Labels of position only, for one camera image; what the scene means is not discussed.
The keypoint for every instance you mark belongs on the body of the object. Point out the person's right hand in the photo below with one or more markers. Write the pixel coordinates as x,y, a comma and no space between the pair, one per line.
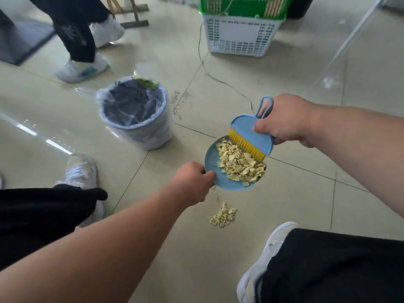
288,118

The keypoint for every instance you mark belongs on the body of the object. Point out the black bin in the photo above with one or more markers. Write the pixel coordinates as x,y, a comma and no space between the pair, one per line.
299,6

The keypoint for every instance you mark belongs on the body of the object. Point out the blue waste bin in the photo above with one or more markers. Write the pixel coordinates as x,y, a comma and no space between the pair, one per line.
139,123

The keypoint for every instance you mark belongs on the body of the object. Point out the person's left hand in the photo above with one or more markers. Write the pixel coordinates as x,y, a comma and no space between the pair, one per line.
191,182

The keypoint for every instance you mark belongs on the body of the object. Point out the person's right fingers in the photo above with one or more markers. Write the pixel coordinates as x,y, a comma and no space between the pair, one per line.
265,129

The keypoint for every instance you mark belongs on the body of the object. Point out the person's white shoe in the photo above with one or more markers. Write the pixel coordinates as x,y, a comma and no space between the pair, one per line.
106,30
262,261
80,173
82,68

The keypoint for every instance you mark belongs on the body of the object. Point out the clear acrylic chair leg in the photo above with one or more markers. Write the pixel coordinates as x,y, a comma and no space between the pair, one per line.
350,44

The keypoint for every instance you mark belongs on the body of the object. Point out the person's left thumb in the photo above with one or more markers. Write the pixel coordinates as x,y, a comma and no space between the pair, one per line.
210,176

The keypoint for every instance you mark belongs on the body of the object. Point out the blue dustpan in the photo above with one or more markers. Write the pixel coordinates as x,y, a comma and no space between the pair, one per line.
217,168

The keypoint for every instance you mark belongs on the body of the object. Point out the person's left black trouser leg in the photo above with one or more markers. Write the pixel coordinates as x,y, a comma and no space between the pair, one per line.
41,217

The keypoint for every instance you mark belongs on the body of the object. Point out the white plastic basket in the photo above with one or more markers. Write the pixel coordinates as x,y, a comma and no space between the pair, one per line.
241,36

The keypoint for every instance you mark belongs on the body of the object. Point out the small heap of yellow chips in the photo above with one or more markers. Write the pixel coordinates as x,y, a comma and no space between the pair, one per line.
223,216

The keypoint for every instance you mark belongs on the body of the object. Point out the person's left forearm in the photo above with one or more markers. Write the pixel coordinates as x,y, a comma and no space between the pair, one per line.
91,249

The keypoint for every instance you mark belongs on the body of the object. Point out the dark floor mat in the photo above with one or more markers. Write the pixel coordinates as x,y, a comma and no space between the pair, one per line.
22,37

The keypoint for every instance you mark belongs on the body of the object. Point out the person's right forearm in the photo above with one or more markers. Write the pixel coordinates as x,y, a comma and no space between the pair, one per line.
359,145

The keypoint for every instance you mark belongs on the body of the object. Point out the wooden stand base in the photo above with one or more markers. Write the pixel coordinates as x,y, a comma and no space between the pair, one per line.
129,11

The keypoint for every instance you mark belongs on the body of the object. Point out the green scrap in bin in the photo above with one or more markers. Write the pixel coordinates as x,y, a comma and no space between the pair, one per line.
145,83

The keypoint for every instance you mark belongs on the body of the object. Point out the person's left white shoe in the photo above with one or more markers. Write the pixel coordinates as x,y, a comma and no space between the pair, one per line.
80,173

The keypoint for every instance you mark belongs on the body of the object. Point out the pile of yellow chips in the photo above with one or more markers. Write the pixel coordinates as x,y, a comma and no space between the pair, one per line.
240,164

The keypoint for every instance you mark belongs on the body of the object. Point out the clear plastic bin liner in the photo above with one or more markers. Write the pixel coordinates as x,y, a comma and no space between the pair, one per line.
132,102

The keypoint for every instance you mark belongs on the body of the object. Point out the person's right black trouser leg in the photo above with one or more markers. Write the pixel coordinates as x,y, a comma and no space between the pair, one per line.
334,268

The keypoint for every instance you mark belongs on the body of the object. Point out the green plastic basket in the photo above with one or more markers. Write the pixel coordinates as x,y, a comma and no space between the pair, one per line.
246,6

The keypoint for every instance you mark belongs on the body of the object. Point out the person's right white shoe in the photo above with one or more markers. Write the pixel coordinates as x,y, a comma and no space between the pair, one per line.
262,261

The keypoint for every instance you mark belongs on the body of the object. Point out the blue hand brush yellow bristles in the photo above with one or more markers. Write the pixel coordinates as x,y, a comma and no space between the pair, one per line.
252,135

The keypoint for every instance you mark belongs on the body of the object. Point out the person's black trouser leg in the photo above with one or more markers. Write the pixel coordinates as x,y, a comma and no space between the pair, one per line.
41,217
334,268

